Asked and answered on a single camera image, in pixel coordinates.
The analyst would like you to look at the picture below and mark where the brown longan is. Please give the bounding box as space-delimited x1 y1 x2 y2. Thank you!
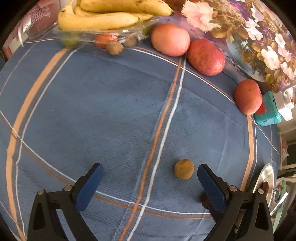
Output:
174 159 194 180
105 42 124 56

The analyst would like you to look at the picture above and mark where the silver metal plate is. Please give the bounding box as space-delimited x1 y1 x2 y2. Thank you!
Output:
250 163 275 207

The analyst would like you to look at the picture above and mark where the white chair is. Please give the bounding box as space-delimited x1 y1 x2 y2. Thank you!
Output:
271 128 295 231

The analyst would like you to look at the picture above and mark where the teal house-shaped box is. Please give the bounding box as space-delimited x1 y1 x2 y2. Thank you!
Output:
254 91 282 127

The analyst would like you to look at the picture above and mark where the red apple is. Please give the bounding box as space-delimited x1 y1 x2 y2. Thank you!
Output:
187 39 226 76
233 79 263 115

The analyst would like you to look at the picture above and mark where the white power strip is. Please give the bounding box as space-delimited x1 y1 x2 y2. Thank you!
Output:
273 91 295 121

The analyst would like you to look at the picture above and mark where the blue plaid tablecloth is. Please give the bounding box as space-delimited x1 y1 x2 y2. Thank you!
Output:
1 33 280 240

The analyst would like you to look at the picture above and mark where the flower painting canvas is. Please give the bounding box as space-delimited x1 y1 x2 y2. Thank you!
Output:
167 1 295 92

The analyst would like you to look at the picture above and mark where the pink apple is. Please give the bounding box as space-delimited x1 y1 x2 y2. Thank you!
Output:
151 24 191 57

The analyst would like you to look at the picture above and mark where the brown longan by tray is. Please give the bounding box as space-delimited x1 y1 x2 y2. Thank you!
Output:
105 42 124 56

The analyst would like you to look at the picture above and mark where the clear plastic fruit tray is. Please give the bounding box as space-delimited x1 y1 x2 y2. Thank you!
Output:
53 16 160 49

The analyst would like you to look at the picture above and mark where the pink flower bouquet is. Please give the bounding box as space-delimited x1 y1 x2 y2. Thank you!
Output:
1 1 67 60

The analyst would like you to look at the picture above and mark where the yellow banana bunch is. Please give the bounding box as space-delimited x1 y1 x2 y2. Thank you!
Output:
57 1 173 31

